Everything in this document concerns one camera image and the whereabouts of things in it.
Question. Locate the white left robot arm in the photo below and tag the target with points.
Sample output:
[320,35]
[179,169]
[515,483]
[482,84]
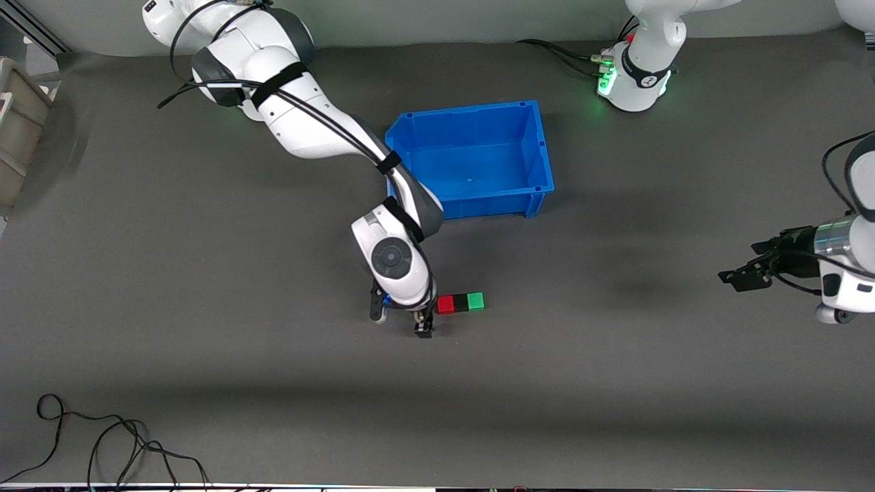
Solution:
[642,75]

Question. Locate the small green cube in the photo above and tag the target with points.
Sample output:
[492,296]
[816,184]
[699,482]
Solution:
[476,301]

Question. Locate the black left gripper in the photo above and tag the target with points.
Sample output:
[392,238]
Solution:
[793,245]

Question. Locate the beige plastic bin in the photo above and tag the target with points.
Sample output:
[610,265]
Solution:
[20,123]

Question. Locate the dark grey table mat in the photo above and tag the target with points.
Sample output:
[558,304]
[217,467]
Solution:
[342,383]

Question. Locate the blue plastic storage bin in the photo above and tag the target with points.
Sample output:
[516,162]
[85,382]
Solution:
[478,164]

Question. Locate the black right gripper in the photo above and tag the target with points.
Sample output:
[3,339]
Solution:
[424,322]

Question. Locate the small red cube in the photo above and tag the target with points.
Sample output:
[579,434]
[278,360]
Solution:
[446,305]

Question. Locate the small black cube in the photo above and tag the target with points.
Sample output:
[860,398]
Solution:
[461,303]

